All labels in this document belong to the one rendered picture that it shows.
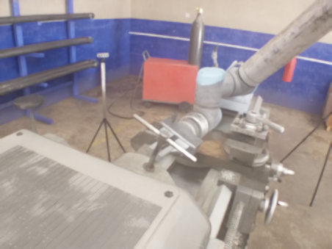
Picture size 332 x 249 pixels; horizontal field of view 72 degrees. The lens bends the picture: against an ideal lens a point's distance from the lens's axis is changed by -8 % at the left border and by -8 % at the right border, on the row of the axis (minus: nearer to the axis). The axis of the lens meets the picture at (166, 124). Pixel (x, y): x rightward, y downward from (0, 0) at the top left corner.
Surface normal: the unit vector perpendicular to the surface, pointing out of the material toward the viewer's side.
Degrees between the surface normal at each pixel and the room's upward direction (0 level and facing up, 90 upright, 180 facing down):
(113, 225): 0
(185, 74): 90
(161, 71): 90
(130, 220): 0
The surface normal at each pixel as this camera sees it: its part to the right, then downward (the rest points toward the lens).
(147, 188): 0.07, -0.90
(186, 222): 0.69, -0.46
